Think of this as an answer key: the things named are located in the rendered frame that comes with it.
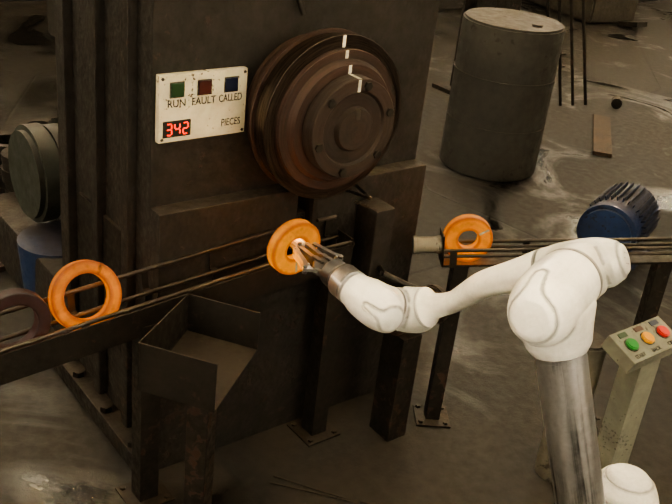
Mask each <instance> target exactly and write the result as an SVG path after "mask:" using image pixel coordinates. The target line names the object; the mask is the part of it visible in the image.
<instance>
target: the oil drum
mask: <svg viewBox="0 0 672 504"><path fill-rule="evenodd" d="M565 31H566V28H565V27H564V25H563V24H562V23H561V22H559V21H557V20H555V19H552V18H550V17H547V16H543V15H540V14H536V13H531V12H526V11H521V10H514V9H506V8H493V7H481V8H472V9H469V10H467V11H466V12H464V14H463V18H462V24H461V30H460V36H459V42H458V48H457V54H456V60H455V61H454V72H453V78H452V84H451V90H450V96H449V102H448V106H447V108H446V113H447V114H446V120H445V126H444V132H443V138H442V144H441V149H440V159H441V161H442V162H443V163H444V164H445V165H446V166H447V167H449V168H450V169H452V170H453V171H456V172H458V173H460V174H463V175H465V176H469V177H472V178H476V179H481V180H486V181H494V182H515V181H521V180H524V179H526V178H528V177H530V176H532V175H533V174H534V172H535V168H536V163H537V158H538V154H539V149H540V145H541V140H542V136H543V131H544V129H545V127H546V118H547V113H548V108H549V104H550V99H551V95H552V90H553V86H554V83H555V81H556V72H557V68H558V63H559V58H560V54H561V49H562V45H563V40H564V36H565Z"/></svg>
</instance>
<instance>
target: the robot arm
mask: <svg viewBox="0 0 672 504"><path fill-rule="evenodd" d="M290 247H291V248H292V249H293V254H292V256H293V258H294V259H295V260H296V262H297V263H298V265H299V266H300V267H301V269H302V273H303V274H307V272H313V274H315V275H317V276H319V277H320V279H321V281H322V283H323V284H325V285H326V286H327V287H328V289H329V291H330V293H331V294H332V295H334V296H335V297H336V298H337V299H338V300H339V301H340V302H341V303H343V304H344V305H345V307H346V308H347V310H348V311H349V312H350V313H351V314H352V315H353V316H354V317H355V318H356V319H357V320H359V321H360V322H361V323H362V324H364V325H365V326H367V327H368V328H370V329H372V330H375V331H378V332H381V333H391V332H393V331H395V330H397V331H401V332H406V333H422V332H426V331H428V330H430V329H431V328H432V327H433V326H435V325H436V324H437V322H438V320H439V318H441V317H444V316H447V315H450V314H454V313H457V312H459V311H461V310H463V309H466V308H468V307H470V306H472V305H474V304H476V303H478V302H480V301H482V300H484V299H486V298H488V297H491V296H496V295H505V294H510V296H509V300H508V306H507V316H508V321H509V324H510V327H511V329H512V330H513V332H514V333H515V334H516V335H517V336H518V338H520V339H521V340H522V341H523V343H524V345H525V347H526V349H527V350H528V352H529V353H530V354H531V355H532V356H533V357H534V358H535V363H536V371H537V378H538V385H539V392H540V399H541V406H542V413H543V421H544V428H545V435H546V442H547V449H548V456H549V463H550V471H551V478H552V485H553V492H554V499H555V504H659V498H658V493H657V489H656V486H655V484H654V482H653V481H652V479H651V478H650V477H649V476H648V475H647V474H646V473H645V472H644V471H643V470H641V469H640V468H638V467H636V466H633V465H630V464H626V463H617V464H611V465H608V466H606V467H605V468H603V469H602V470H601V461H600V453H599V445H598V437H597V428H596V420H595V412H594V404H593V395H592V387H591V379H590V371H589V362H588V354H587V351H588V350H589V348H590V346H591V344H592V341H593V331H594V321H595V313H596V307H597V302H596V300H597V299H598V298H599V297H600V296H601V295H603V294H604V293H605V292H606V290H607V288H611V287H615V286H616V285H618V284H619V283H621V282H622V281H623V280H624V279H626V278H627V276H628V273H629V272H630V269H631V264H630V258H629V254H628V251H627V249H626V247H625V246H624V245H623V244H621V243H619V242H618V241H616V240H612V239H607V238H600V237H590V238H582V239H575V240H570V241H565V242H560V243H556V244H553V245H550V246H547V247H544V248H540V249H537V250H534V251H532V252H529V253H527V254H525V255H522V256H520V257H517V258H515V259H512V260H509V261H507V262H504V263H501V264H498V265H495V266H492V267H489V268H486V269H484V270H481V271H479V272H477V273H475V274H473V275H472V276H470V277H469V278H468V279H466V280H465V281H463V282H462V283H461V284H459V285H458V286H457V287H455V288H454V289H453V290H451V291H449V292H445V293H435V292H434V291H433V290H432V289H431V288H429V287H409V286H404V287H393V286H391V285H388V284H386V283H384V282H382V281H380V280H378V279H374V278H371V277H368V276H366V275H365V274H364V273H363V272H361V271H359V270H358V269H357V268H356V267H354V266H353V265H350V264H346V263H345V262H343V255H342V254H338V253H335V252H333V251H332V250H330V249H328V248H326V247H324V246H322V245H320V244H318V243H316V242H313V243H312V244H310V243H309V242H306V241H304V240H303V239H301V238H299V239H296V240H294V241H293V242H292V243H291V244H290ZM316 247H317V248H316ZM310 265H311V266H310Z"/></svg>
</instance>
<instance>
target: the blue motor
mask: <svg viewBox="0 0 672 504"><path fill-rule="evenodd" d="M654 196H655V195H652V193H651V192H650V190H647V189H646V188H645V186H644V187H643V186H641V185H640V184H634V182H632V183H628V181H627V182H626V183H624V184H622V182H620V183H619V184H618V185H617V184H614V185H613V186H610V187H609V188H608V189H606V190H605V191H604V192H603V193H602V194H601V195H600V196H598V197H597V198H596V199H595V200H594V201H593V202H592V203H590V204H589V205H590V206H588V207H587V208H586V211H585V212H584V213H583V214H582V215H581V217H580V219H579V221H578V224H577V237H578V238H590V237H600V238H631V237H648V236H649V235H650V234H651V233H652V232H653V230H654V229H655V226H656V225H657V224H658V222H657V221H658V220H659V219H660V217H657V216H658V214H659V213H660V211H658V208H659V207H660V206H658V205H657V201H658V200H656V199H655V198H654ZM618 242H619V243H643V242H644V241H618ZM627 251H628V252H649V250H627Z"/></svg>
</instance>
